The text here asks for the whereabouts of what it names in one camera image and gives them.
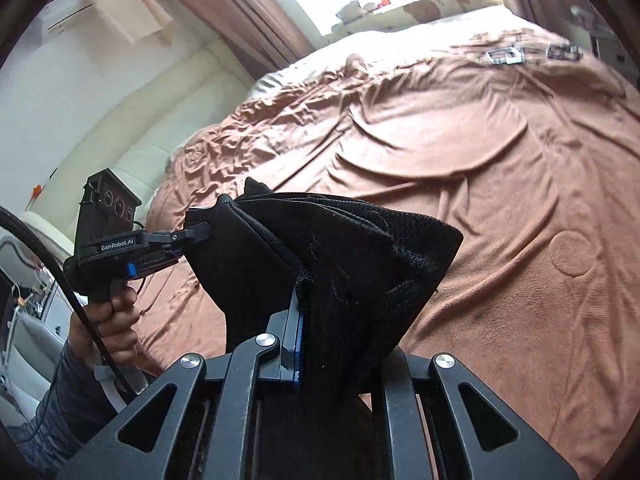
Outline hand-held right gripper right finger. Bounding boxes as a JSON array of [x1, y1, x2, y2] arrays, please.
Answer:
[[370, 347, 581, 480]]

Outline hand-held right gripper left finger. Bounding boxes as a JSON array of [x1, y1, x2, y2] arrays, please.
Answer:
[[55, 290, 306, 480]]

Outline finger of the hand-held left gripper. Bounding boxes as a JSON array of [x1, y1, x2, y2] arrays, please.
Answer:
[[146, 221, 212, 257]]

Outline black shorts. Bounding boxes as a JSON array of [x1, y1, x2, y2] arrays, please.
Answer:
[[186, 176, 463, 480]]

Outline person's left forearm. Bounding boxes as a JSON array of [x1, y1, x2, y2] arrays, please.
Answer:
[[10, 345, 121, 476]]

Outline person's left hand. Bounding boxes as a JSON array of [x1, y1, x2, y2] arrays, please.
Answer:
[[67, 287, 143, 367]]

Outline white bedside cabinet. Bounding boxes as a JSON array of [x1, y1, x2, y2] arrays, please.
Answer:
[[0, 230, 76, 411]]

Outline cream padded headboard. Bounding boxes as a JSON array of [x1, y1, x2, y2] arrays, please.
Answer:
[[25, 45, 261, 221]]

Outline brown fleece blanket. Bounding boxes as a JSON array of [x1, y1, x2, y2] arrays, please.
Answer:
[[127, 27, 636, 480]]

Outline white air conditioner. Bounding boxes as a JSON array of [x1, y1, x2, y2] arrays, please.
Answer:
[[40, 0, 97, 36]]

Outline cream bed sheet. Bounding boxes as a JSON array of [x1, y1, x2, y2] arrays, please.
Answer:
[[247, 15, 541, 101]]

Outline printed cream cushion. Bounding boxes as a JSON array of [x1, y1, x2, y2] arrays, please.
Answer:
[[325, 0, 506, 36]]

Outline cluttered bedside table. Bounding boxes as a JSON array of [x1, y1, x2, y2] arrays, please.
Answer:
[[570, 5, 626, 66]]

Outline black cable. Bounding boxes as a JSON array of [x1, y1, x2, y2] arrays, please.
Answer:
[[0, 204, 146, 396]]

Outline white cable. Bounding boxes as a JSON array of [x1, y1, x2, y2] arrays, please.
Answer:
[[95, 365, 126, 413]]

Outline grey metal frame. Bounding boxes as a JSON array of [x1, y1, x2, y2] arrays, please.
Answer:
[[482, 45, 526, 67]]

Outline dark metal frame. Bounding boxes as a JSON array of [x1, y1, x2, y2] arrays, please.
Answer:
[[546, 42, 582, 61]]

